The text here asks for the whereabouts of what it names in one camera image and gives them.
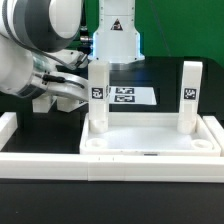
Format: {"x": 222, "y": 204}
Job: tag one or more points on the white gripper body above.
{"x": 65, "y": 85}

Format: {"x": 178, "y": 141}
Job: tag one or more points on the white desk top tray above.
{"x": 148, "y": 134}

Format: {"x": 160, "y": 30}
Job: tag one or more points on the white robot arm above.
{"x": 34, "y": 35}

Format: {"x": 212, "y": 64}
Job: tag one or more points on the fiducial marker plate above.
{"x": 132, "y": 95}

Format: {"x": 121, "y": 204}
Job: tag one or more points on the white U-shaped obstacle fence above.
{"x": 86, "y": 167}

